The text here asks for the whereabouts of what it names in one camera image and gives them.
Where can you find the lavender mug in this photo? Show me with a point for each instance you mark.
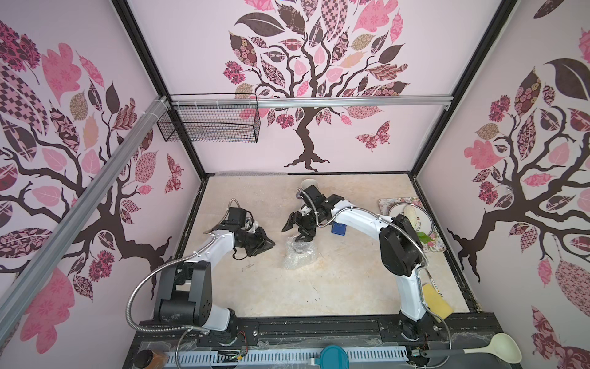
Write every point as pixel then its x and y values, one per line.
pixel 305 184

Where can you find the right flexible metal conduit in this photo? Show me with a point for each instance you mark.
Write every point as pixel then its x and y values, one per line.
pixel 405 230

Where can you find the teal round lid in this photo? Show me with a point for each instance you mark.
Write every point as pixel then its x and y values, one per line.
pixel 332 357

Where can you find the left aluminium frame bar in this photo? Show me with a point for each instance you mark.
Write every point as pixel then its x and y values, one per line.
pixel 21 293

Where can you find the cream plastic ladle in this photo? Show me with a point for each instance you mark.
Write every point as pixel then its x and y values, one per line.
pixel 502 346

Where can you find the rear aluminium frame bar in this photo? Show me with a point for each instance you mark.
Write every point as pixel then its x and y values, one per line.
pixel 308 102

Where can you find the blue tape dispenser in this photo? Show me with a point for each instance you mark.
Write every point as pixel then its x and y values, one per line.
pixel 338 229

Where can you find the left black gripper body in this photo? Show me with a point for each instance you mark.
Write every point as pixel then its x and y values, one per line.
pixel 253 241

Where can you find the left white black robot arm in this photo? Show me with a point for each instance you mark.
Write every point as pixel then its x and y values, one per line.
pixel 185 293

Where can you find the flexible metal conduit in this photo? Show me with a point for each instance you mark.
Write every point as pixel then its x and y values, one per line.
pixel 160 328
pixel 405 230

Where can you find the left flexible metal conduit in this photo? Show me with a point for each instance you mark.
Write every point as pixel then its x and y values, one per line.
pixel 160 328

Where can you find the yellow green sponge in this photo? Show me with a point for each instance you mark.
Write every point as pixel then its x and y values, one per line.
pixel 435 302

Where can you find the round white plate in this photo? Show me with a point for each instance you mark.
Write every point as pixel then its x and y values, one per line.
pixel 397 209

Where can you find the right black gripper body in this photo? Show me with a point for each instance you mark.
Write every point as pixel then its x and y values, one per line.
pixel 303 221

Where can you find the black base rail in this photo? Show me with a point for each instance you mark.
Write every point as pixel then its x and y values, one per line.
pixel 463 330

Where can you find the floral square placemat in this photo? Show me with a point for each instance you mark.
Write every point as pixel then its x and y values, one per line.
pixel 385 204

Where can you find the white artificial rose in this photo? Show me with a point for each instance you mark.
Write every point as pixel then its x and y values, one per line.
pixel 420 221

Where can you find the aluminium frame bar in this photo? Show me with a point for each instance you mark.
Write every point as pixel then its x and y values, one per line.
pixel 308 102
pixel 21 293

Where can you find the brown jar black lid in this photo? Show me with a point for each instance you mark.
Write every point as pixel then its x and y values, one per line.
pixel 149 359

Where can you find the white slotted cable duct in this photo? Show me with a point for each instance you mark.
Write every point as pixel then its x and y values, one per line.
pixel 294 357

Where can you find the black wire basket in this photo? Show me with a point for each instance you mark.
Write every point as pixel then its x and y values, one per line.
pixel 214 117

